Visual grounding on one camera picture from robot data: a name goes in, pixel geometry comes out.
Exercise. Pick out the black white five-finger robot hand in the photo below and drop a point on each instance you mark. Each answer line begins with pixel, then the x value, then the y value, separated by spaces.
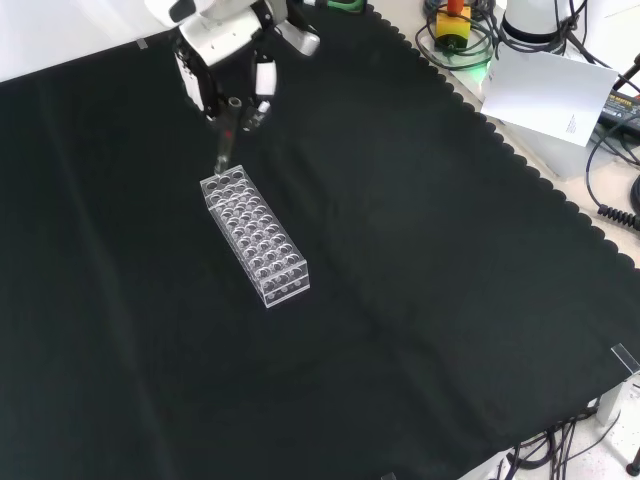
pixel 225 40

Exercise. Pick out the clear glass test tube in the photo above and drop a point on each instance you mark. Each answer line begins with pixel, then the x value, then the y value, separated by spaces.
pixel 227 137

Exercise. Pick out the clear plastic test tube rack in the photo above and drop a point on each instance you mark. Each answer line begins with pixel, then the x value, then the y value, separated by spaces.
pixel 255 235

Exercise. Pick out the clear cloth clip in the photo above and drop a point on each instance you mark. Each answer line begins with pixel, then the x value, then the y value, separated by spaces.
pixel 142 44
pixel 626 357

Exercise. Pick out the yellow stop button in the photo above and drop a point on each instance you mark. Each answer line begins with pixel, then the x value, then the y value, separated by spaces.
pixel 452 25

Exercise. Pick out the black bench cloth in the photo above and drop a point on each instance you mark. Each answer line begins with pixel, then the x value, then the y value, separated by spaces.
pixel 300 300

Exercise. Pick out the white paper sheet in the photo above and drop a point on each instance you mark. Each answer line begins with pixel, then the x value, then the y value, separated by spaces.
pixel 547 97

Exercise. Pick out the white box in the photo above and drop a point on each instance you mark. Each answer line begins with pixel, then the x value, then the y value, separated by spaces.
pixel 555 155

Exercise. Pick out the black power supply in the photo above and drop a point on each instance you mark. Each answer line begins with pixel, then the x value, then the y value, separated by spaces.
pixel 622 107

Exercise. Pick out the grey table bracket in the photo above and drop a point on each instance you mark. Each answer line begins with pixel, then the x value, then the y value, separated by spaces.
pixel 607 405

